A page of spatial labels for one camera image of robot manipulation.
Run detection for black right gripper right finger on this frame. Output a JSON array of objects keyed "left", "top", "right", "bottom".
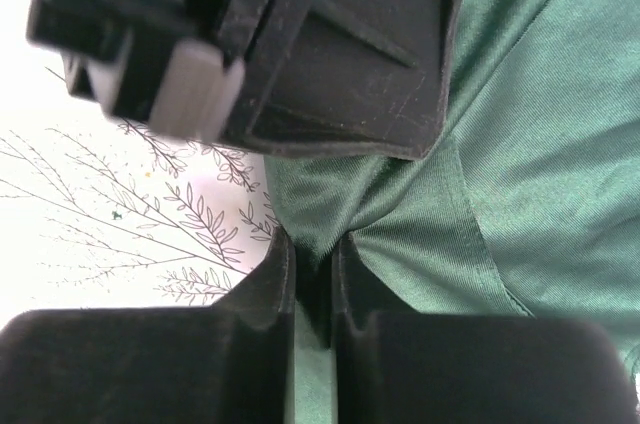
[{"left": 331, "top": 237, "right": 633, "bottom": 424}]

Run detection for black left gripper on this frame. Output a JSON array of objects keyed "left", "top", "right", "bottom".
[{"left": 27, "top": 0, "right": 268, "bottom": 137}]

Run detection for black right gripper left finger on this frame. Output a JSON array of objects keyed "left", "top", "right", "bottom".
[{"left": 1, "top": 230, "right": 296, "bottom": 424}]

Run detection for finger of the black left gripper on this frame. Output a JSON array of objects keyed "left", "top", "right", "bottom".
[{"left": 219, "top": 0, "right": 462, "bottom": 160}]

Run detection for dark green cloth napkin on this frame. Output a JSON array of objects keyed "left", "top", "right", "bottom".
[{"left": 264, "top": 0, "right": 640, "bottom": 424}]

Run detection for floral tablecloth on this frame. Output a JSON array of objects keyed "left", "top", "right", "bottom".
[{"left": 1, "top": 0, "right": 277, "bottom": 320}]

